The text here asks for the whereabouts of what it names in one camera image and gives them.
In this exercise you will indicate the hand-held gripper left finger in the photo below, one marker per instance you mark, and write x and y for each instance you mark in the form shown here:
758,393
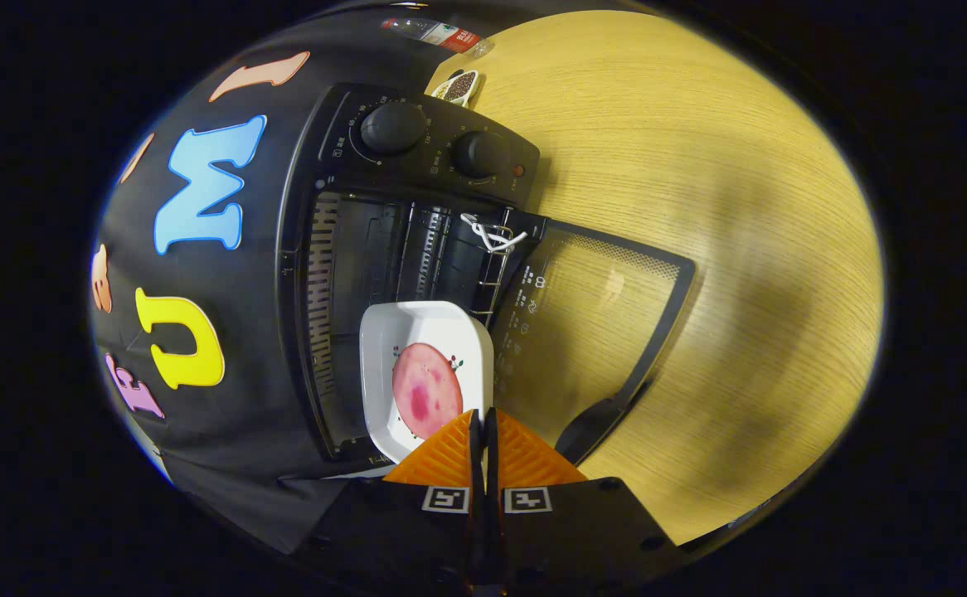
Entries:
400,531

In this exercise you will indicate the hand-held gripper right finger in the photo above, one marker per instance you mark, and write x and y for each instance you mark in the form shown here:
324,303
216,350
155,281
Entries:
575,531

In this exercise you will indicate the pink ham slice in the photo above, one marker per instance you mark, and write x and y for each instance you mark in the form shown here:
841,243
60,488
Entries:
425,390

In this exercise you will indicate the white square plate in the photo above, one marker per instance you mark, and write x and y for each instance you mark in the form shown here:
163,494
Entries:
425,323

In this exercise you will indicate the black toaster oven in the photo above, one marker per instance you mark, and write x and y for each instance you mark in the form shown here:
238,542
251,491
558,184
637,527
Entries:
417,141

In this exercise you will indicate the white divided bean dish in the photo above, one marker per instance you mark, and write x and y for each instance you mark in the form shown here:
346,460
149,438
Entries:
459,87

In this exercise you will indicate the red label water bottle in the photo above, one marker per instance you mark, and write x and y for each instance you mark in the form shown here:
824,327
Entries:
442,35

